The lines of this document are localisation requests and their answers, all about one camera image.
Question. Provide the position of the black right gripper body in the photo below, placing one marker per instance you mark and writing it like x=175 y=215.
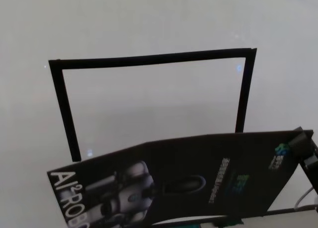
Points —
x=311 y=173

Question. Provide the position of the black tape frame outline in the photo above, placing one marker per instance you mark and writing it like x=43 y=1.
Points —
x=149 y=60

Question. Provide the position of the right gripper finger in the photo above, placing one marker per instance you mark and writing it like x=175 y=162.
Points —
x=298 y=127
x=301 y=142

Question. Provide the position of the black robot print poster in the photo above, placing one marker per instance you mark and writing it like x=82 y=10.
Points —
x=198 y=163

